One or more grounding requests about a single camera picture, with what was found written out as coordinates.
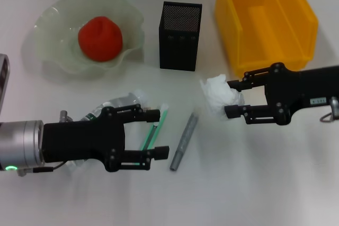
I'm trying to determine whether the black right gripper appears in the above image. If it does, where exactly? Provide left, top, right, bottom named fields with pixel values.
left=224, top=62, right=339, bottom=126

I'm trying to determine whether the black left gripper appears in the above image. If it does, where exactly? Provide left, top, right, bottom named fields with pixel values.
left=41, top=104, right=170, bottom=173

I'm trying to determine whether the white paper ball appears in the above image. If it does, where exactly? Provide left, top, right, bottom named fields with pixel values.
left=200, top=74, right=246, bottom=117

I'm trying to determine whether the clear green-label water bottle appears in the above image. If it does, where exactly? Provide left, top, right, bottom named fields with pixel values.
left=63, top=92, right=149, bottom=176

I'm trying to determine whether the red tomato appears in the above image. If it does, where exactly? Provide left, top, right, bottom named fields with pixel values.
left=77, top=16, right=123, bottom=63

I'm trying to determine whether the green utility knife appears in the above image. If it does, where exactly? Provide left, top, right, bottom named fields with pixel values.
left=132, top=103, right=170, bottom=168

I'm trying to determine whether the grey pen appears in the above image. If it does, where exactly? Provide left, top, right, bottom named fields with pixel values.
left=169, top=112, right=199, bottom=171

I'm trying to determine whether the black mesh pen holder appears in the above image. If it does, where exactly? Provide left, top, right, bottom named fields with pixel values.
left=158, top=1, right=203, bottom=72

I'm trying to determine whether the pale green glass fruit plate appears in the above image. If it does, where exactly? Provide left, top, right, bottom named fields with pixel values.
left=33, top=0, right=146, bottom=75

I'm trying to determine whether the yellow plastic bin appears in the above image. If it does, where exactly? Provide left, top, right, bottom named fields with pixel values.
left=214, top=0, right=319, bottom=78

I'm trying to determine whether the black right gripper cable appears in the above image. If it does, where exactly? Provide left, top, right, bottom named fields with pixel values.
left=320, top=97, right=339, bottom=123

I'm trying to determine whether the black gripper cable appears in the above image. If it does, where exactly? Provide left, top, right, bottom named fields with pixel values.
left=320, top=97, right=339, bottom=123
left=15, top=161, right=64, bottom=176

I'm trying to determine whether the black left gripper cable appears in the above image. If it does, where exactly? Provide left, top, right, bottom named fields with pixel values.
left=15, top=161, right=64, bottom=176

